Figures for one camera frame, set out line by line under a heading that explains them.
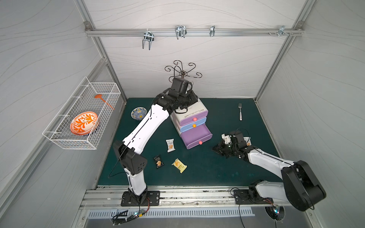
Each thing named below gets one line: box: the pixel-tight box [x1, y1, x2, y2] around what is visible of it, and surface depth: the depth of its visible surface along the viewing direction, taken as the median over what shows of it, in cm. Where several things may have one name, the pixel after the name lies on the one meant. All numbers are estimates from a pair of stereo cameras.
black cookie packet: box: [152, 154, 164, 169], surface depth 87 cm
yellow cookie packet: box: [171, 158, 188, 174], surface depth 86 cm
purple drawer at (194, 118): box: [179, 110, 209, 127], surface depth 86 cm
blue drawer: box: [179, 117, 207, 133], surface depth 89 cm
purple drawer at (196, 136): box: [180, 123, 213, 150], surface depth 95 cm
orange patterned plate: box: [69, 111, 99, 136], surface depth 64 cm
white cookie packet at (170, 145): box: [165, 138, 176, 153], surface depth 95 cm
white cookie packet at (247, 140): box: [243, 136, 252, 146], surface depth 97 cm
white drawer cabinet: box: [170, 98, 209, 127], surface depth 86 cm
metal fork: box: [238, 102, 243, 122], surface depth 113 cm
